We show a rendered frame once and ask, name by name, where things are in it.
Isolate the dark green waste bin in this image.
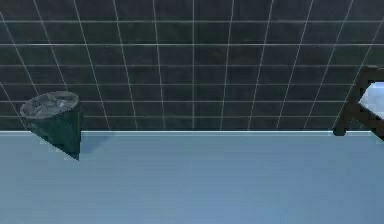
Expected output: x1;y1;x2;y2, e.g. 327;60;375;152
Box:
19;90;84;162

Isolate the dark framed mirror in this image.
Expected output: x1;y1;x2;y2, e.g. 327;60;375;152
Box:
332;65;384;142

